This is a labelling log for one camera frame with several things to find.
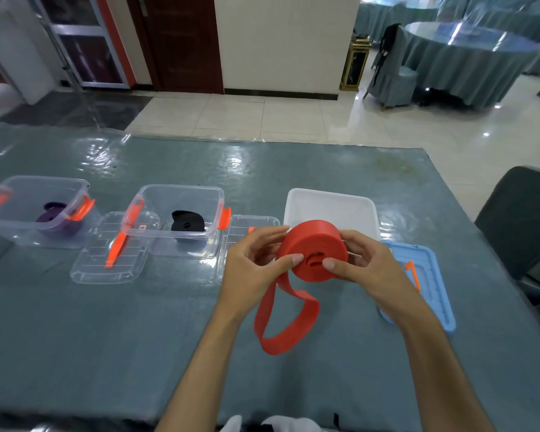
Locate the person's left hand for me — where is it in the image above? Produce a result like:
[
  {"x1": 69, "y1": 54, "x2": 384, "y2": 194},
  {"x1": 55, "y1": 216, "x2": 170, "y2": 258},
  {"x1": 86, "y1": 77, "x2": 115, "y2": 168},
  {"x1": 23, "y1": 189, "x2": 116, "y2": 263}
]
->
[{"x1": 218, "y1": 225, "x2": 305, "y2": 322}]

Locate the person's right hand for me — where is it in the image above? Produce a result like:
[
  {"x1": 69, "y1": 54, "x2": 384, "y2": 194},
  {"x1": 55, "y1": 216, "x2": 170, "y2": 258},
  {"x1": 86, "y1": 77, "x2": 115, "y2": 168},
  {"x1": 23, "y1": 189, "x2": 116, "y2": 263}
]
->
[{"x1": 322, "y1": 230, "x2": 428, "y2": 331}]

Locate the narrow black resistance band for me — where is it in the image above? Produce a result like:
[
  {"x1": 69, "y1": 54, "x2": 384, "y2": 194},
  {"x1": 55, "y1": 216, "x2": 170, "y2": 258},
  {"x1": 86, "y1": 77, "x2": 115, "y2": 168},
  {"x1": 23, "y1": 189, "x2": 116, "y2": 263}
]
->
[{"x1": 170, "y1": 215, "x2": 207, "y2": 233}]

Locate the red resistance band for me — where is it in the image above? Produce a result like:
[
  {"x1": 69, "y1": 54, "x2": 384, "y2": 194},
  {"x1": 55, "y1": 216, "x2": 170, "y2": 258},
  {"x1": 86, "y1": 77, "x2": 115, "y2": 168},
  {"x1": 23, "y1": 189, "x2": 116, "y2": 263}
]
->
[{"x1": 253, "y1": 219, "x2": 350, "y2": 356}]

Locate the white plastic box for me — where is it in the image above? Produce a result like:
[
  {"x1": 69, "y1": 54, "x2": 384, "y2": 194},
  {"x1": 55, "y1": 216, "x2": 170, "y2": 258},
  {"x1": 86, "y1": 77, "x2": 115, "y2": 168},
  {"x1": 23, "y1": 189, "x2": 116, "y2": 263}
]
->
[{"x1": 283, "y1": 187, "x2": 381, "y2": 248}]

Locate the clear plastic storage box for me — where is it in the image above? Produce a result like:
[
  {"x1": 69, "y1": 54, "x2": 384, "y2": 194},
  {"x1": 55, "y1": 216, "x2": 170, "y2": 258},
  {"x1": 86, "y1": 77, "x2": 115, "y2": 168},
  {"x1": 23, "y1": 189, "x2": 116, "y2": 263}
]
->
[
  {"x1": 121, "y1": 184, "x2": 232, "y2": 260},
  {"x1": 0, "y1": 175, "x2": 96, "y2": 250}
]

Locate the purple resistance band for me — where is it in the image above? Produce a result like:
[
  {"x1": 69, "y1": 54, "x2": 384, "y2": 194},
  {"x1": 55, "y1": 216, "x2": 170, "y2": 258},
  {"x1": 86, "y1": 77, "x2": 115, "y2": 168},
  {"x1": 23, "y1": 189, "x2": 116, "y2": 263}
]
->
[{"x1": 35, "y1": 209, "x2": 84, "y2": 235}]

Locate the person's right forearm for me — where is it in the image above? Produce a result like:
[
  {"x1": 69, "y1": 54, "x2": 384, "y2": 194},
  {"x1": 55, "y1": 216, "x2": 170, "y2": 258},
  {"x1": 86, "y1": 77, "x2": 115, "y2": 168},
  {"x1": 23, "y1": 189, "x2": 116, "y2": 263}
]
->
[{"x1": 398, "y1": 310, "x2": 496, "y2": 432}]

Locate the person's left forearm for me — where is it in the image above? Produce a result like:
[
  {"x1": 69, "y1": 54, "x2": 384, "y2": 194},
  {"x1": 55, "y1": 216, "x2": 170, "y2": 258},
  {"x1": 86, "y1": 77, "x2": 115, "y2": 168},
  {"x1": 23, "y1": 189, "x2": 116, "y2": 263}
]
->
[{"x1": 155, "y1": 305, "x2": 244, "y2": 432}]

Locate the clear lid orange handle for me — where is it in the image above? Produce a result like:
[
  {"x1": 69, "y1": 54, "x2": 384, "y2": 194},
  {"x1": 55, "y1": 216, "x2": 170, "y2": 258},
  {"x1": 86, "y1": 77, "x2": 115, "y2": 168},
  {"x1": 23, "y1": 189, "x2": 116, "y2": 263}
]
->
[
  {"x1": 70, "y1": 211, "x2": 161, "y2": 286},
  {"x1": 215, "y1": 214, "x2": 281, "y2": 286}
]

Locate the blue lid orange handle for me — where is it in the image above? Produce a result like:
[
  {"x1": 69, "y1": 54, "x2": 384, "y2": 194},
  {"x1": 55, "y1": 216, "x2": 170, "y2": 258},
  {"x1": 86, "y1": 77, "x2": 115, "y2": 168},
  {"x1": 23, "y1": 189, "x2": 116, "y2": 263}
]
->
[{"x1": 377, "y1": 240, "x2": 457, "y2": 334}]

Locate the person's white shirt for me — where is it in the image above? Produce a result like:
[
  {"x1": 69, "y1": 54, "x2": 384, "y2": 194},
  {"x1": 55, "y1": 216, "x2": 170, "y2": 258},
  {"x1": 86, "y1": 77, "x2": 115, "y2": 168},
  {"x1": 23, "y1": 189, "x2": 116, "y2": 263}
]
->
[{"x1": 220, "y1": 414, "x2": 341, "y2": 432}]

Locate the teal felt table cover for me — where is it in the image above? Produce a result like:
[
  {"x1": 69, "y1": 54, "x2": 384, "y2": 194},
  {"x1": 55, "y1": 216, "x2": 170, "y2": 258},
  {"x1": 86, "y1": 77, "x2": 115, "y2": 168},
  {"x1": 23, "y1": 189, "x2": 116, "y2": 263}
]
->
[{"x1": 0, "y1": 123, "x2": 540, "y2": 428}]

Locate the dark grey cushioned seat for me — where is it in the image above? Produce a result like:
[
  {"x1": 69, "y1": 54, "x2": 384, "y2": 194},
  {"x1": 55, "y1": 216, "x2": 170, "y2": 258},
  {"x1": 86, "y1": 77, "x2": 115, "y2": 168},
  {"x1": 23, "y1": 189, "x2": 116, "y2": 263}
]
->
[{"x1": 475, "y1": 165, "x2": 540, "y2": 320}]

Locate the round table with teal cloth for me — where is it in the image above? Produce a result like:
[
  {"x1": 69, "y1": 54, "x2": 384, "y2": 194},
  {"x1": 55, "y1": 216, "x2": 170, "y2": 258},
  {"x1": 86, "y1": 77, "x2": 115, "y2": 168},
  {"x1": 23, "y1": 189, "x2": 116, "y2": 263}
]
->
[{"x1": 403, "y1": 20, "x2": 540, "y2": 109}]

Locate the black hanging garment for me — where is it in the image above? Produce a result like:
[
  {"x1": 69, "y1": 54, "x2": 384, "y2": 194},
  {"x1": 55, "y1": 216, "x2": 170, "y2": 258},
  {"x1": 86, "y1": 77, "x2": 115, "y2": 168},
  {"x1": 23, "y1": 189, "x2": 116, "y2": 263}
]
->
[{"x1": 371, "y1": 23, "x2": 404, "y2": 86}]

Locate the dark brown wooden door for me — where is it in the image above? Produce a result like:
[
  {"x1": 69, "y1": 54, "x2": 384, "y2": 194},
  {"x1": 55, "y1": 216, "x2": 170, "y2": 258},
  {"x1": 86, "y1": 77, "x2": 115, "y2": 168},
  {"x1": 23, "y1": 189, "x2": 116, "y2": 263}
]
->
[{"x1": 125, "y1": 0, "x2": 225, "y2": 95}]

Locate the distant teal cloth table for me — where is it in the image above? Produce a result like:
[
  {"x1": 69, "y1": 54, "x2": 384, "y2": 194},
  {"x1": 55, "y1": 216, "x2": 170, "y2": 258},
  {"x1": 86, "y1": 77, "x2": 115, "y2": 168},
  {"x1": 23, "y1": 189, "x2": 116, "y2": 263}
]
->
[{"x1": 354, "y1": 0, "x2": 440, "y2": 43}]

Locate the white framed glass door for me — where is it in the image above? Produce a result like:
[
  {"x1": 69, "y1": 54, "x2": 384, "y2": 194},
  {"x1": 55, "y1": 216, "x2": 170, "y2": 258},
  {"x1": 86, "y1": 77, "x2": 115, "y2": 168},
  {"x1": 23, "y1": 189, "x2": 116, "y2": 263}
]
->
[{"x1": 26, "y1": 0, "x2": 138, "y2": 91}]

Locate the narrow white door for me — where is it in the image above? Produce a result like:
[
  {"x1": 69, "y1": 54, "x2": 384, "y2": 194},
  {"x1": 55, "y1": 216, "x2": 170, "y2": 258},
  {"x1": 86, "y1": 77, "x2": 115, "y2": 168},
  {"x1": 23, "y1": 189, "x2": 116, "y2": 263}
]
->
[{"x1": 0, "y1": 0, "x2": 57, "y2": 106}]

